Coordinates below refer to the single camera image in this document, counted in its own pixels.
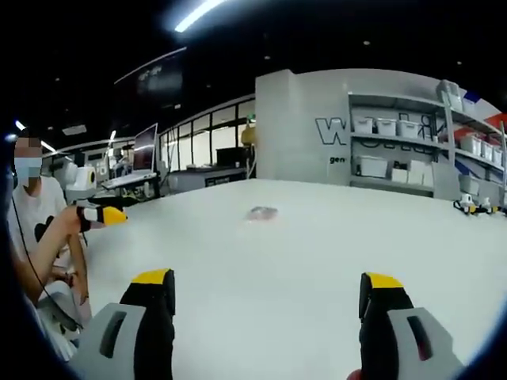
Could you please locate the ceiling air vent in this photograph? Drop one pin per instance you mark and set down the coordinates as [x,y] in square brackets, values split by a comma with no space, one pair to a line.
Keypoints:
[73,130]

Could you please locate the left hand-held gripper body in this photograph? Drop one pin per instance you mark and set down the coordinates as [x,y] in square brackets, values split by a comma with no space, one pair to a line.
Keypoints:
[81,178]

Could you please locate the grey metal shelf unit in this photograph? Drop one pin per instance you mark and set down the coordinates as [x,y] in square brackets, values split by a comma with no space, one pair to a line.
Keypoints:
[443,152]

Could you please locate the person's right hand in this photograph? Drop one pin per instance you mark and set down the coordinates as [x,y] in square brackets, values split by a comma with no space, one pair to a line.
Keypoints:
[355,375]

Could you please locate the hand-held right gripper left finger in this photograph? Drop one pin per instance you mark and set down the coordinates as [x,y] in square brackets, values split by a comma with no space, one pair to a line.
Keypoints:
[119,340]

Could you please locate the white grey worn device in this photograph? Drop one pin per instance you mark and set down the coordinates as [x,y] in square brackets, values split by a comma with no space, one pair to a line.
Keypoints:
[59,316]

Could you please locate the person's white shirt torso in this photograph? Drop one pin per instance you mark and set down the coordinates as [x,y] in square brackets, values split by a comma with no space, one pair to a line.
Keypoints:
[33,206]

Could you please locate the black equipment box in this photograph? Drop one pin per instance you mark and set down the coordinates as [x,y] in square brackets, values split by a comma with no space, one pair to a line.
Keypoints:
[231,156]

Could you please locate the black framed glass partition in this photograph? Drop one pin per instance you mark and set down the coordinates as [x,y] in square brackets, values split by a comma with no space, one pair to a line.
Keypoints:
[206,130]

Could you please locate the group of white storage bins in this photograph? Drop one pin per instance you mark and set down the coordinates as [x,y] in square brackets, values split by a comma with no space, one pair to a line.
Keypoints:
[410,129]

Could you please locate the grey counter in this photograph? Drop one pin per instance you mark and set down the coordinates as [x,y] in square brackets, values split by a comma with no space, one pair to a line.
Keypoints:
[214,178]

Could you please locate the clear resealable bag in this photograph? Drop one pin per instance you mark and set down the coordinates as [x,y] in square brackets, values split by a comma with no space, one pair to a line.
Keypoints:
[261,214]

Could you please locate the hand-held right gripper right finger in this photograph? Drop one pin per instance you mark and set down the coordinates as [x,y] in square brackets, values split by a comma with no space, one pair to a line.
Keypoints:
[400,340]

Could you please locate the light grey desk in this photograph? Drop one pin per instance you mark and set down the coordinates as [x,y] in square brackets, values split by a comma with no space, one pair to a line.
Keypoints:
[126,180]

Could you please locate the hanging dark display panel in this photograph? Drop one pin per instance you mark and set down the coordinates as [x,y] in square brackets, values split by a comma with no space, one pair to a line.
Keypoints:
[158,75]

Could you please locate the white and yellow spare gripper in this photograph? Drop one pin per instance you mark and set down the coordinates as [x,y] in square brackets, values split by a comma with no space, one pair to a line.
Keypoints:
[467,201]
[486,206]

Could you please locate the person's left hand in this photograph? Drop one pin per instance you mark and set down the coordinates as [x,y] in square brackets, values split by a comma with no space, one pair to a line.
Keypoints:
[75,217]

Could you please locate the monitor with dark screen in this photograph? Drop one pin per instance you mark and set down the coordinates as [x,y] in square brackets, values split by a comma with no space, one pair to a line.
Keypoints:
[144,150]

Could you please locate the white lettered partition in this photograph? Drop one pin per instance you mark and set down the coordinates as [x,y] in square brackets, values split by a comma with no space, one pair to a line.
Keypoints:
[293,130]

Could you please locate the yellow tank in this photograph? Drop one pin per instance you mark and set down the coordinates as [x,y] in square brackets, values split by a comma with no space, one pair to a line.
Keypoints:
[248,135]

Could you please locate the ceiling strip light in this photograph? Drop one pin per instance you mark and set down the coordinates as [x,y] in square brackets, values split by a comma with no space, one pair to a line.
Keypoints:
[198,15]

